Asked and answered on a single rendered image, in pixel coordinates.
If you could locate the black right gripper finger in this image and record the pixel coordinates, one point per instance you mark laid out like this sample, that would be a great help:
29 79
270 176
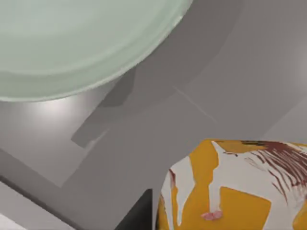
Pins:
140 214

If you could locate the yellow and white snack packet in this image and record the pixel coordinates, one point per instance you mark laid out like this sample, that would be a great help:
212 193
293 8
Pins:
230 187

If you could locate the pale green round plate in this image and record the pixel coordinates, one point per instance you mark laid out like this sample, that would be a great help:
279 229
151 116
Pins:
72 43

